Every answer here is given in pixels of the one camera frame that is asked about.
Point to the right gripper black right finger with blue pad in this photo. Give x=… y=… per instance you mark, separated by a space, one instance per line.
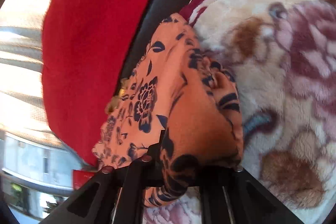
x=235 y=196

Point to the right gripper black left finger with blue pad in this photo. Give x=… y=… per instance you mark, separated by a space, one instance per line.
x=109 y=191

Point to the orange floral garment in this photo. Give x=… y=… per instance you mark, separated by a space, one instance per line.
x=180 y=98

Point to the red gift bag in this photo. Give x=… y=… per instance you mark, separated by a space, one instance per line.
x=80 y=177

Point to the white sheer curtain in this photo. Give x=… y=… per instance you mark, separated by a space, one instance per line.
x=22 y=109

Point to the floral plush bed blanket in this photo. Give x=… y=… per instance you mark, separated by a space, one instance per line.
x=281 y=54

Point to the red blanket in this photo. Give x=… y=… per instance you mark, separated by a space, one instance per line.
x=84 y=44

